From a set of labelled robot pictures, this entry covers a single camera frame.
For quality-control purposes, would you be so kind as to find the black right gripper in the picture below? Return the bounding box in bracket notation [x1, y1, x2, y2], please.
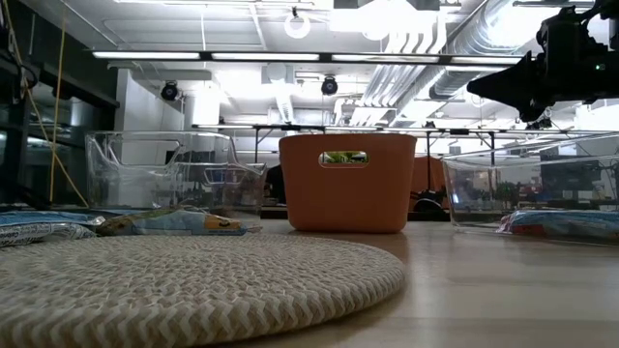
[466, 0, 619, 123]

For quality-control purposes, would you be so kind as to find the light blue orange Chewy bar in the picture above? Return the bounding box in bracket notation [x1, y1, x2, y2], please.
[95, 206, 249, 237]

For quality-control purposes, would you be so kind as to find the clear plastic bin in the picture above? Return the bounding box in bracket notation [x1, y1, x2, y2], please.
[85, 130, 268, 218]
[442, 132, 619, 247]

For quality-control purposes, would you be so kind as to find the orange background chair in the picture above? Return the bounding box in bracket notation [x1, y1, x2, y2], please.
[410, 155, 447, 197]

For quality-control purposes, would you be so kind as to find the green potted plant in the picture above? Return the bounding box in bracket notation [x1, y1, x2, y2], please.
[319, 152, 368, 164]

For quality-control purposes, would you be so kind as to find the orange plastic basket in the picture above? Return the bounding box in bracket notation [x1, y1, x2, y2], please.
[279, 133, 418, 234]

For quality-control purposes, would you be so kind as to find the round white ceiling lamp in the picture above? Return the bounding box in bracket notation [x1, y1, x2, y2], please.
[283, 12, 311, 40]

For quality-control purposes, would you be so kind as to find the long ceiling light strip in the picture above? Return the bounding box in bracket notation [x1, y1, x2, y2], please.
[91, 50, 526, 67]

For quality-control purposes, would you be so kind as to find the round woven beige mat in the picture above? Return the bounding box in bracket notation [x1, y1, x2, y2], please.
[0, 234, 406, 348]

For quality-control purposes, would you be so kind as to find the silver ventilation duct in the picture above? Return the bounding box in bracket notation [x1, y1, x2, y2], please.
[427, 0, 538, 101]

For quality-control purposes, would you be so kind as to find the yellow hanging extension cable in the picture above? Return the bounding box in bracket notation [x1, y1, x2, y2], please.
[2, 0, 91, 208]

